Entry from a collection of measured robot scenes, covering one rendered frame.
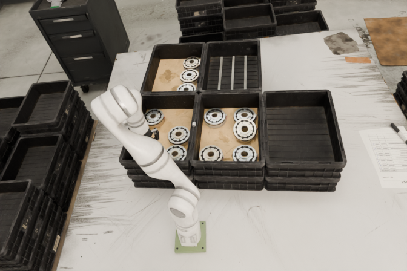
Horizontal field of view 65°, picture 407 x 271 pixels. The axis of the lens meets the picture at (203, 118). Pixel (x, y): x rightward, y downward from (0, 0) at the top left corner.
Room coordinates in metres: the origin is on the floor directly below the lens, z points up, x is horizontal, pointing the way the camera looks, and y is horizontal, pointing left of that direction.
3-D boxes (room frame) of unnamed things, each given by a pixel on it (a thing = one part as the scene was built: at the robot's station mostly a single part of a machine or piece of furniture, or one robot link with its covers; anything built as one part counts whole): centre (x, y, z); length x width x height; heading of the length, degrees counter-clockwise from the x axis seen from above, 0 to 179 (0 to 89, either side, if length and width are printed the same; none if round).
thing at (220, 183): (0.87, -0.10, 0.76); 0.40 x 0.30 x 0.12; 166
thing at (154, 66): (1.33, 0.10, 0.87); 0.40 x 0.30 x 0.11; 166
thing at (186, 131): (0.92, 0.13, 0.86); 0.10 x 0.10 x 0.01
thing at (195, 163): (0.87, -0.10, 0.92); 0.40 x 0.30 x 0.02; 166
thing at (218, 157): (0.78, 0.00, 0.86); 0.10 x 0.10 x 0.01
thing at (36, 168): (1.26, 1.10, 0.31); 0.40 x 0.30 x 0.34; 172
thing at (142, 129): (0.88, 0.27, 1.05); 0.11 x 0.09 x 0.06; 24
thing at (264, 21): (2.19, -0.50, 0.37); 0.40 x 0.30 x 0.45; 82
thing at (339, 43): (1.52, -0.93, 0.71); 0.22 x 0.19 x 0.01; 172
